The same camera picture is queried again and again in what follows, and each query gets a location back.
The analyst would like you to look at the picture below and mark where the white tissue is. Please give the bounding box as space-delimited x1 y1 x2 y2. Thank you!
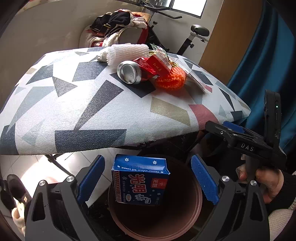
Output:
96 49 108 62

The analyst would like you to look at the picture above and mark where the crushed red soda can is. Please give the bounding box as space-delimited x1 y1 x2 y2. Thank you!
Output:
116 57 157 85

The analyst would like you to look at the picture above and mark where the black shoe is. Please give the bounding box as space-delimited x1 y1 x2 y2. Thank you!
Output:
1 174 32 211

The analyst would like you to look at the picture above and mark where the wooden wardrobe panel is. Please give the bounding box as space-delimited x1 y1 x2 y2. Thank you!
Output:
199 1 263 84

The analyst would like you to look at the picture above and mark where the black exercise bike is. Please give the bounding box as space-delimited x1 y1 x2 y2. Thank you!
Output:
137 1 210 55

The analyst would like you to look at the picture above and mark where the orange foam fruit net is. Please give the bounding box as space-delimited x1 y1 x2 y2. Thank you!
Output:
154 66 187 91

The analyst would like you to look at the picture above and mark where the brown round trash bin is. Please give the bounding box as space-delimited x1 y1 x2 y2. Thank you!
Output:
108 170 202 240

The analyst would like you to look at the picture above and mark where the grey chair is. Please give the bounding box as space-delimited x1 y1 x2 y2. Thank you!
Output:
78 11 153 48

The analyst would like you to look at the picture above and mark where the gold foil wrapper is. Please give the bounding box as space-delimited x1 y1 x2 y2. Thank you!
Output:
149 44 177 69

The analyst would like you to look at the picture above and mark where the person's right hand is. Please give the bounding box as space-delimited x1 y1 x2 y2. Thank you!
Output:
235 163 285 204

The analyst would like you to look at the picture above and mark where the clear plastic card case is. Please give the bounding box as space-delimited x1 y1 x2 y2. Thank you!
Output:
185 69 212 93

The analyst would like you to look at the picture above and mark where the red cigarette pack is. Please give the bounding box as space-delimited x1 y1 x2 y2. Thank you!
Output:
147 54 172 77

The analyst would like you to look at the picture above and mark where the blue milk carton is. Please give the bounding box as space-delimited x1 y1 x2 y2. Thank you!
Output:
111 154 170 206

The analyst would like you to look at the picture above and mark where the white foam fruit net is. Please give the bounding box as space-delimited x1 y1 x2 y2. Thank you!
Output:
106 44 150 67

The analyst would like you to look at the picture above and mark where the blue curtain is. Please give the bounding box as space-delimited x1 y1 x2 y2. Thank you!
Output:
227 1 295 156

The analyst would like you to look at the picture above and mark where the black camera box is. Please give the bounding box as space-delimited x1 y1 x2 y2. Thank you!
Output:
264 89 281 149

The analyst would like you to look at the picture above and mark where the geometric patterned table cover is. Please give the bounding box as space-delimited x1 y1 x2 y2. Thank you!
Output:
1 48 251 155

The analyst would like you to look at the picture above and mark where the white fuzzy slipper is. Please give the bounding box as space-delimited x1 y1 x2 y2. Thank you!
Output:
11 203 26 236

